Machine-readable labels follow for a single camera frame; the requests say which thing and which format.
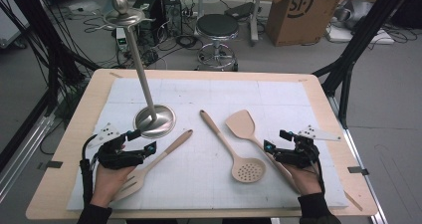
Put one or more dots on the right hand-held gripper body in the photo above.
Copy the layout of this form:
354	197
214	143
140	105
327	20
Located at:
300	154

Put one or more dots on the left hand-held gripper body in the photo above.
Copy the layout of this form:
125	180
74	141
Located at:
112	157

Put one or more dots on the beige slotted spatula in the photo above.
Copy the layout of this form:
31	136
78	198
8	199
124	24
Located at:
172	147

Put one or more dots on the beige solid spatula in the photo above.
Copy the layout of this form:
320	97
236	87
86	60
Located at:
240	124

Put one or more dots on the metal utensil stand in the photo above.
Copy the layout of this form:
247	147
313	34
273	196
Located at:
142	74

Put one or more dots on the person's left hand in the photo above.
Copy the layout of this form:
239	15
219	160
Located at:
109	184

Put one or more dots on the person's right hand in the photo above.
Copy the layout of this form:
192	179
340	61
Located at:
305	180

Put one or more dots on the white grid mat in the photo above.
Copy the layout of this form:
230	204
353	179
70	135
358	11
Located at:
282	101

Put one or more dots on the beige skimmer spoon with holes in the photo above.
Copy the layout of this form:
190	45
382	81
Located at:
219	134

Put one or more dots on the thin wooden stick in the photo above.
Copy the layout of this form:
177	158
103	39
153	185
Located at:
353	201

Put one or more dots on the small device with green display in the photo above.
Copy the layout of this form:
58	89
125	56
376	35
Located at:
121	38

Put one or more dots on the cardboard box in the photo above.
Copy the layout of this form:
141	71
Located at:
282	28

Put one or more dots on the white flat board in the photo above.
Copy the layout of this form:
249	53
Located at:
341	35

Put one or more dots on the grey metal table leg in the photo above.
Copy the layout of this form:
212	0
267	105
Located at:
255	18

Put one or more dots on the black computer tower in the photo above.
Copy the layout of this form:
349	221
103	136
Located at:
172	11
151	8

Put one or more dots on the black round stool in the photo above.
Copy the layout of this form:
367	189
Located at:
217	25

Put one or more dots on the dark laptop bag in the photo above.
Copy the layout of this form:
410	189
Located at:
240	11

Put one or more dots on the grey bag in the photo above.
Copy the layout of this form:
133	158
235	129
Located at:
355	11

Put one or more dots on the aluminium rail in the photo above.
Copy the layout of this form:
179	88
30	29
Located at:
23	157
373	197

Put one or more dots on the black frame stand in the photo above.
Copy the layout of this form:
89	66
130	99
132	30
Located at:
365	35
53	84

